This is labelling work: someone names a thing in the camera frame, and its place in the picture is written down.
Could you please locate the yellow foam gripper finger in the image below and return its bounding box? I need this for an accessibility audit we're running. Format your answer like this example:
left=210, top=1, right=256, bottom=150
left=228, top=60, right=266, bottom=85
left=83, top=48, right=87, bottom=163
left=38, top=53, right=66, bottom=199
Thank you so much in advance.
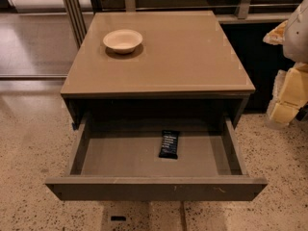
left=263, top=20, right=288, bottom=45
left=269, top=63, right=308, bottom=124

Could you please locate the dark blue rxbar wrapper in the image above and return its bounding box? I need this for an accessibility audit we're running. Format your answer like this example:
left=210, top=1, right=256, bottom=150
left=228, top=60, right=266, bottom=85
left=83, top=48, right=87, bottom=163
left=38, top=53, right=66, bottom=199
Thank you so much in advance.
left=159, top=130, right=179, bottom=160

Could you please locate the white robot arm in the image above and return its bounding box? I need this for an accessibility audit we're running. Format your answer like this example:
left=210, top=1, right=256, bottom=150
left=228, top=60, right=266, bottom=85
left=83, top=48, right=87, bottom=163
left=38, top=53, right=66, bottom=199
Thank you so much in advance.
left=263, top=0, right=308, bottom=128

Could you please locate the grey cabinet with counter top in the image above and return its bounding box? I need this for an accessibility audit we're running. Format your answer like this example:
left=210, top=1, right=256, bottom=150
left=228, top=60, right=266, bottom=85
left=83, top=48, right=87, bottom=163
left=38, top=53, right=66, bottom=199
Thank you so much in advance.
left=61, top=11, right=254, bottom=123

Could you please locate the open grey top drawer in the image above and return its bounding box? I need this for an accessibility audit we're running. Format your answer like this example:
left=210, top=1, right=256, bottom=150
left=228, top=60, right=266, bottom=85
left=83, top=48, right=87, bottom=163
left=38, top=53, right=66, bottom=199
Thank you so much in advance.
left=45, top=115, right=268, bottom=201

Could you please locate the white paper bowl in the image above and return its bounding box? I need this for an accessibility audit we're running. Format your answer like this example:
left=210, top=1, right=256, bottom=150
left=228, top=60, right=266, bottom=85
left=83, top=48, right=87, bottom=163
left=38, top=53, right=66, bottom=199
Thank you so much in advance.
left=103, top=29, right=143, bottom=54

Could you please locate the metal shelf frame rail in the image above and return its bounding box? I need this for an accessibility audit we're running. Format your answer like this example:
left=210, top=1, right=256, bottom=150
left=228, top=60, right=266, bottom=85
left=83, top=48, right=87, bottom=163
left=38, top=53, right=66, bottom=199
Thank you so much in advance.
left=64, top=0, right=303, bottom=42

